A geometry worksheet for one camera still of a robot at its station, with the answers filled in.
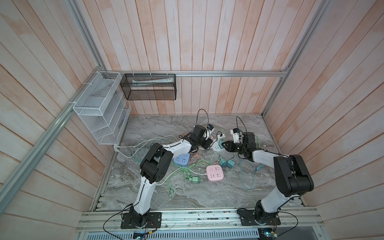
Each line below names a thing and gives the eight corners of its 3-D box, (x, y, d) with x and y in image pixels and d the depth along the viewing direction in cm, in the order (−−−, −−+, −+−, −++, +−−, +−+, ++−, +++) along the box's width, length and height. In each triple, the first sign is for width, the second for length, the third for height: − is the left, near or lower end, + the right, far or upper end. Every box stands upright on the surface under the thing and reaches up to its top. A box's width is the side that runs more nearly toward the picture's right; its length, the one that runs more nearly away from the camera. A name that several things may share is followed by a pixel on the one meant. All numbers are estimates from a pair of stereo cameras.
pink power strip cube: (207, 181, 87) (207, 179, 85) (205, 165, 94) (206, 164, 92) (223, 181, 87) (224, 179, 85) (221, 165, 94) (221, 164, 92)
